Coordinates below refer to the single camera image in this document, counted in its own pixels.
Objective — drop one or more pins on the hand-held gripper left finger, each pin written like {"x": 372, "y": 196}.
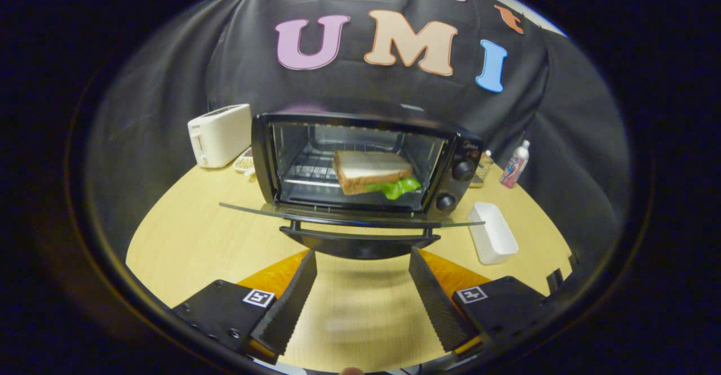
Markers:
{"x": 293, "y": 302}

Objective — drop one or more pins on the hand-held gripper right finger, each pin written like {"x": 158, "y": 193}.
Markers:
{"x": 434, "y": 302}

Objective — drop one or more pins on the black toaster oven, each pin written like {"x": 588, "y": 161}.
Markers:
{"x": 455, "y": 186}

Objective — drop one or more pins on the sandwich with green lettuce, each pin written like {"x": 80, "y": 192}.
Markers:
{"x": 369, "y": 166}

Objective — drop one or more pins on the white bread toaster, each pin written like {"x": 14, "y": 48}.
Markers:
{"x": 222, "y": 135}

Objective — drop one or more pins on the white rectangular tray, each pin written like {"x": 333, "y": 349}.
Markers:
{"x": 493, "y": 234}

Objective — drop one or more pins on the black table clamp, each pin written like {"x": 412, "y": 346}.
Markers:
{"x": 573, "y": 262}
{"x": 555, "y": 281}

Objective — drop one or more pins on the clear glass container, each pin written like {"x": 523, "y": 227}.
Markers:
{"x": 483, "y": 171}

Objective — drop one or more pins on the white pink spray bottle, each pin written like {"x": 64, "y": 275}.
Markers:
{"x": 513, "y": 166}

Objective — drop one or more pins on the black backdrop cloth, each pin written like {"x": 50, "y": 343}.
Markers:
{"x": 169, "y": 82}

